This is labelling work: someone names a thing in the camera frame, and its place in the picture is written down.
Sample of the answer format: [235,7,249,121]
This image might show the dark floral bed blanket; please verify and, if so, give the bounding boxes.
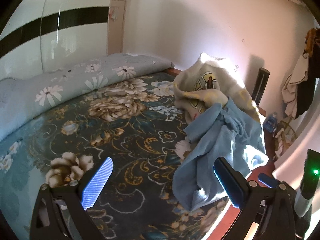
[0,72,241,240]

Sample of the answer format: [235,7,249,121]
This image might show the light blue daisy quilt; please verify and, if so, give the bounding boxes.
[1,54,175,139]

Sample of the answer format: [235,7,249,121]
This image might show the light blue garment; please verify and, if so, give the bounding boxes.
[172,98,268,211]

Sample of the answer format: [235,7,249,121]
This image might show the wire basket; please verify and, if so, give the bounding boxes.
[274,120,297,160]

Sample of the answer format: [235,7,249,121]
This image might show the blue plastic bottle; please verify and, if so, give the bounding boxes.
[263,112,278,133]

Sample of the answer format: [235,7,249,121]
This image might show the cream yellow patterned blanket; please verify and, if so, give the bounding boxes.
[173,53,260,123]

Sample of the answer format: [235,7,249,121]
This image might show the hanging clothes pile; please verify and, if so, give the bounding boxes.
[281,28,319,119]

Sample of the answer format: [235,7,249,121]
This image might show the white wardrobe with black stripe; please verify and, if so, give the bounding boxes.
[1,0,111,79]

